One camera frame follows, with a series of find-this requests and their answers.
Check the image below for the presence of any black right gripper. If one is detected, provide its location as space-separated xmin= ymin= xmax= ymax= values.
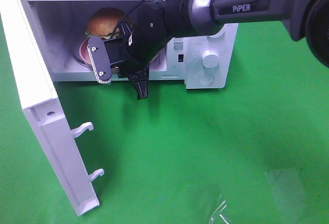
xmin=104 ymin=21 xmax=154 ymax=100

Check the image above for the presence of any burger with lettuce and cheese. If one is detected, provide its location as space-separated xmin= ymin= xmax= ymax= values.
xmin=85 ymin=7 xmax=125 ymax=40

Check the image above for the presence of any pink round plate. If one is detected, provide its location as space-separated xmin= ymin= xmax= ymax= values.
xmin=79 ymin=38 xmax=92 ymax=66

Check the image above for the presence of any round door release button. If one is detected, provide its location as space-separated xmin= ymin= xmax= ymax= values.
xmin=198 ymin=73 xmax=214 ymax=86

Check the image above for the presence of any white microwave knob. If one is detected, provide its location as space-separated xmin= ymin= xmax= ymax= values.
xmin=201 ymin=49 xmax=220 ymax=68
xmin=208 ymin=25 xmax=225 ymax=39

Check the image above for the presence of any white microwave door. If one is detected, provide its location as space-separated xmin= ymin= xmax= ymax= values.
xmin=1 ymin=0 xmax=104 ymax=216

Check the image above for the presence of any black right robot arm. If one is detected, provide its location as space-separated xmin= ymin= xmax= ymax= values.
xmin=105 ymin=0 xmax=328 ymax=99

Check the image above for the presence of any white microwave oven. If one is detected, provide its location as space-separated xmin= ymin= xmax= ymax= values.
xmin=29 ymin=0 xmax=237 ymax=89

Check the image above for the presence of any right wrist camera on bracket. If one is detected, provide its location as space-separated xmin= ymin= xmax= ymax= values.
xmin=87 ymin=36 xmax=112 ymax=84

